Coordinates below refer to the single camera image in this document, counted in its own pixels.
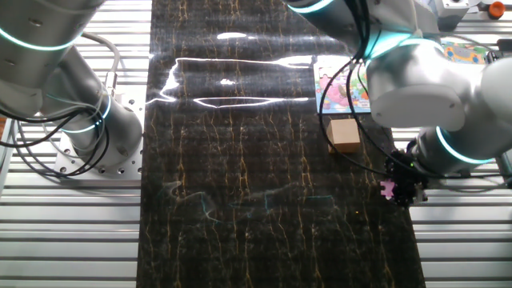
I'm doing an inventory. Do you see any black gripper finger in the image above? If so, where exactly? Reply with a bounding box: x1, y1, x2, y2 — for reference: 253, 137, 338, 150
390, 178, 406, 203
399, 184, 419, 209

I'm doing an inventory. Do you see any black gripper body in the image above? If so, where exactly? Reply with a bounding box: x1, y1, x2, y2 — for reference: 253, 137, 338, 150
383, 149, 430, 192

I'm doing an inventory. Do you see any pink jigsaw puzzle piece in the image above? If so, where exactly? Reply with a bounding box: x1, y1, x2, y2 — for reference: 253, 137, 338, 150
379, 179, 397, 201

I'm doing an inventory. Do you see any colourful butterfly puzzle board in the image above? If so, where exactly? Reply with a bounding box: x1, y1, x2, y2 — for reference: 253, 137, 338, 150
312, 54, 374, 115

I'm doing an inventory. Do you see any colourful cartoon vehicle puzzle board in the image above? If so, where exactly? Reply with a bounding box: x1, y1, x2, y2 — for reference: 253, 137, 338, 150
441, 38, 492, 66

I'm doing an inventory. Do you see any plain wooden block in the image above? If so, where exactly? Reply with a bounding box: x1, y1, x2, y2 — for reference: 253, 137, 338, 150
326, 118, 362, 154

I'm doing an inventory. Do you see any black marble pattern mat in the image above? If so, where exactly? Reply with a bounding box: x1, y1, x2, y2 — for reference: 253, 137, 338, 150
135, 0, 427, 288

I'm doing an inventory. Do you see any grey control box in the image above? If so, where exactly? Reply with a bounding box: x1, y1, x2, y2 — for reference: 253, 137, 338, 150
434, 0, 471, 31

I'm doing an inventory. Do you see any orange push button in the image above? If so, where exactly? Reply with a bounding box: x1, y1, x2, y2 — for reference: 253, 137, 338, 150
488, 0, 506, 19

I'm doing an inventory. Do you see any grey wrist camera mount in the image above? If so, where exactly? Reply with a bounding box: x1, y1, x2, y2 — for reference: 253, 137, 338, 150
414, 182, 430, 203

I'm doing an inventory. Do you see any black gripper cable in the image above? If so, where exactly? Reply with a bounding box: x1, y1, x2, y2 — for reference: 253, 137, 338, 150
318, 0, 512, 180

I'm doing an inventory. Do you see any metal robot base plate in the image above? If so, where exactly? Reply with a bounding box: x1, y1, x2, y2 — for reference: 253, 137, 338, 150
54, 83, 146, 180

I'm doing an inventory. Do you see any black base cable bundle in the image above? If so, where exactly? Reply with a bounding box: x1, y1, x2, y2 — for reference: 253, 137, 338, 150
0, 91, 114, 178

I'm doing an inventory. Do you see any thick grey base cable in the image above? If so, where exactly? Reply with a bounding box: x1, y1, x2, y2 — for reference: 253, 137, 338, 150
78, 30, 122, 98

